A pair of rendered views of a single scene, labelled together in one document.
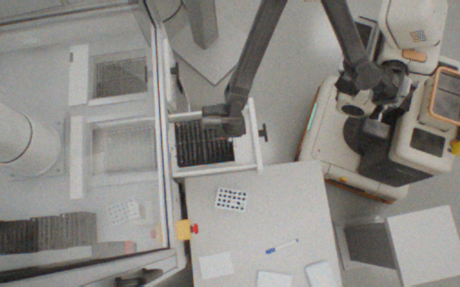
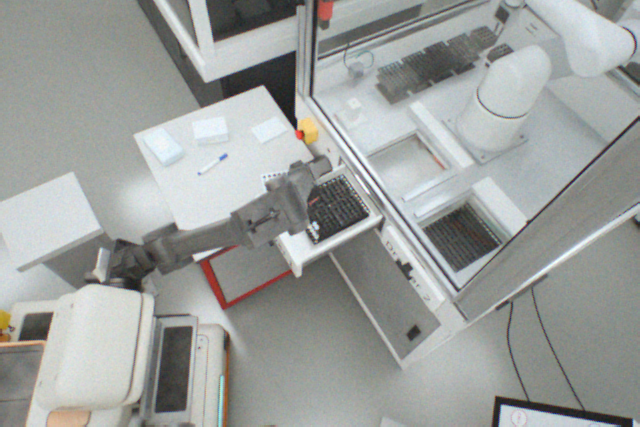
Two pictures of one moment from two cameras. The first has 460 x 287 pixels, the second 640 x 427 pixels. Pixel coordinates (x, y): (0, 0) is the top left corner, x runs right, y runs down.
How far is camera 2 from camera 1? 1.01 m
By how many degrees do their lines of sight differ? 43
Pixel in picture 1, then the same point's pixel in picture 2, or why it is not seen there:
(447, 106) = (14, 370)
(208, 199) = not seen: hidden behind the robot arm
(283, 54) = not seen: outside the picture
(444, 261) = (24, 207)
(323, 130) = (199, 381)
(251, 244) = (243, 156)
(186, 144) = (346, 200)
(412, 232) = (67, 223)
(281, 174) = not seen: hidden behind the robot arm
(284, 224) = (216, 183)
